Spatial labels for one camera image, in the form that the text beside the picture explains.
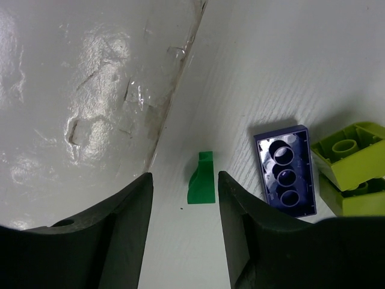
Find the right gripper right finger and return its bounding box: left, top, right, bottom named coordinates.
left=218, top=171, right=384, bottom=288

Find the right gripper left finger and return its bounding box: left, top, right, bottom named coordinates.
left=1, top=173, right=153, bottom=288

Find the dark green lego slope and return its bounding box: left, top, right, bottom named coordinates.
left=187, top=151, right=215, bottom=205

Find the blue lego plate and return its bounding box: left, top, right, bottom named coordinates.
left=253, top=125, right=316, bottom=217

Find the lime lego slope brick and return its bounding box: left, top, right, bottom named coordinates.
left=310, top=122, right=384, bottom=191

